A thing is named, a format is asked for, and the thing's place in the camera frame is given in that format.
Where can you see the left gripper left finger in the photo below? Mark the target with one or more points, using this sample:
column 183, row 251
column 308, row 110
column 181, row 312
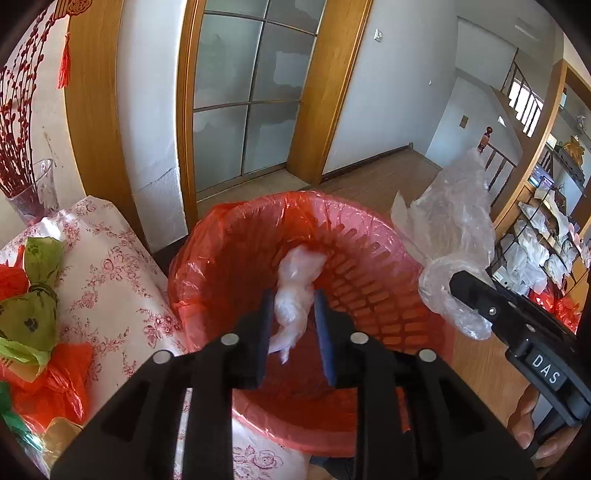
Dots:
column 134, row 435

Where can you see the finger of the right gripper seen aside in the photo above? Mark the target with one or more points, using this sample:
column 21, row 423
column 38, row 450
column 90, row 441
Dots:
column 509, row 313

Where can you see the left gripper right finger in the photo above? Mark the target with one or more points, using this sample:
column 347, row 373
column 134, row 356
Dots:
column 417, row 418

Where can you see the clear crinkled plastic bag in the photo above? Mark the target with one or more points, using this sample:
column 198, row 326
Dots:
column 447, row 230

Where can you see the clear plastic bag front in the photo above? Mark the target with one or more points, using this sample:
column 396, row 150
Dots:
column 295, row 295

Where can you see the right hand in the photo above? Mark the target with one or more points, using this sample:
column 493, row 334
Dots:
column 521, row 425

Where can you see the crumpled beige paper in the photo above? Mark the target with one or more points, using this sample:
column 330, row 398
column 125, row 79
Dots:
column 57, row 438

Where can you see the wooden display shelf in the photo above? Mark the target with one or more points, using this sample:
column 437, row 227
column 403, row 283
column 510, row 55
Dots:
column 541, row 201

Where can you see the orange plastic bag front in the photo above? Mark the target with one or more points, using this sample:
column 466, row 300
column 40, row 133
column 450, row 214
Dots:
column 58, row 392

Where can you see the dark green plastic bag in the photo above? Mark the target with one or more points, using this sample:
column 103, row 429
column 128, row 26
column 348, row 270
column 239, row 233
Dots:
column 13, row 421

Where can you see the floral pink white tablecloth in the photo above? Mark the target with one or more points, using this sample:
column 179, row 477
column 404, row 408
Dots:
column 111, row 294

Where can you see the light green plastic bag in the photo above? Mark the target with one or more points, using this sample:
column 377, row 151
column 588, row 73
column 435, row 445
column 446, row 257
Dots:
column 29, row 321

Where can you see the wooden stair railing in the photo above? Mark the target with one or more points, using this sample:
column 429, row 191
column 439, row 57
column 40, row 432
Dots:
column 503, row 156

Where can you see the red bin liner bag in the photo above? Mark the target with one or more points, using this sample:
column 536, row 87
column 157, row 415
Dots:
column 221, row 258

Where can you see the glass vase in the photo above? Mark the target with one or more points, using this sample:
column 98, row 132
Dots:
column 38, row 200

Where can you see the red berry branches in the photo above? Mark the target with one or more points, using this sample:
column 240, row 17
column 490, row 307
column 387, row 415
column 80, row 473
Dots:
column 18, row 86

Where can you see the glass panel wooden door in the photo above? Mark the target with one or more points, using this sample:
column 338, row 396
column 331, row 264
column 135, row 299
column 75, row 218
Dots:
column 260, row 88

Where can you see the red tassel knot decoration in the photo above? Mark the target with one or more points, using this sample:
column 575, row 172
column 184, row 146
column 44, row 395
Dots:
column 67, row 8

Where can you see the white light switch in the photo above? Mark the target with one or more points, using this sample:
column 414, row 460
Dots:
column 378, row 35

